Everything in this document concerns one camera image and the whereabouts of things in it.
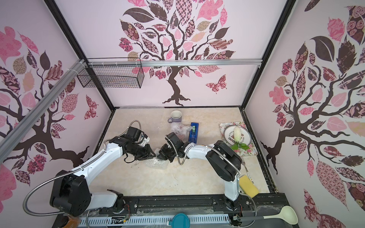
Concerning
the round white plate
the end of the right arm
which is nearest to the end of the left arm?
the end of the right arm

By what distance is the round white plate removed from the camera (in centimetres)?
100

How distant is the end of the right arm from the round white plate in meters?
0.42

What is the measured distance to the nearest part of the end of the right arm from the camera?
68 cm
